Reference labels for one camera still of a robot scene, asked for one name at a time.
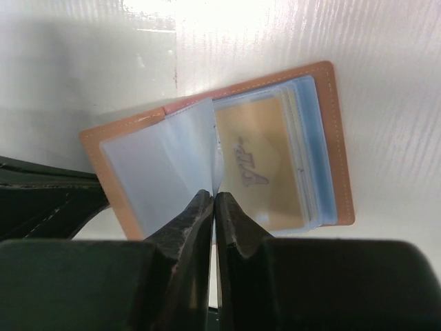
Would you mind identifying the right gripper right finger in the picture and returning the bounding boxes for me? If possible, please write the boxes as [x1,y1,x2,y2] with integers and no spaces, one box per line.
[214,192,274,330]

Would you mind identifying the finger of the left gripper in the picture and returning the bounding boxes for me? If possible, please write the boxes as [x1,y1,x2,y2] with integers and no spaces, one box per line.
[1,157,110,241]

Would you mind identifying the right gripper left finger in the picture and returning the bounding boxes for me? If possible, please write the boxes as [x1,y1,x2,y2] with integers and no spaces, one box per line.
[134,190,214,330]

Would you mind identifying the gold credit card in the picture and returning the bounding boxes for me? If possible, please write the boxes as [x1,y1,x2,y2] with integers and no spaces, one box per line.
[216,97,307,231]

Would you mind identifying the brown leather card holder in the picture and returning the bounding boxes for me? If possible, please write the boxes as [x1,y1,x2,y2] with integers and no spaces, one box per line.
[80,61,355,240]

